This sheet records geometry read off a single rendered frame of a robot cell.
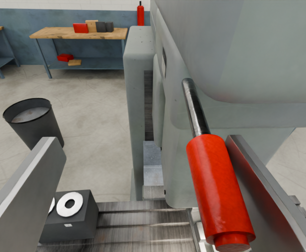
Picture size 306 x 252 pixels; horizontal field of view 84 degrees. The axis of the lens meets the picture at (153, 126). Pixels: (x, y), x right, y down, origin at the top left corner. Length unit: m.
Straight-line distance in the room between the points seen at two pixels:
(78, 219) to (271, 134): 0.64
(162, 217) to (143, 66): 0.66
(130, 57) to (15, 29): 4.80
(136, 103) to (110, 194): 1.41
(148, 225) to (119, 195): 1.16
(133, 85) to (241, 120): 0.56
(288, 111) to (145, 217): 0.75
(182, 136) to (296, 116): 0.15
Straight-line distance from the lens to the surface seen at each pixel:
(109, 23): 4.10
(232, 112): 0.22
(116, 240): 0.87
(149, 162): 0.98
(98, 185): 2.12
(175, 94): 0.19
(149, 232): 0.87
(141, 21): 4.39
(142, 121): 0.84
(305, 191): 2.67
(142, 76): 0.72
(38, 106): 2.61
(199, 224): 0.79
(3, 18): 5.44
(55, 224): 0.76
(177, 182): 0.39
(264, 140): 0.34
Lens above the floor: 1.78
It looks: 41 degrees down
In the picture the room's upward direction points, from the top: 2 degrees clockwise
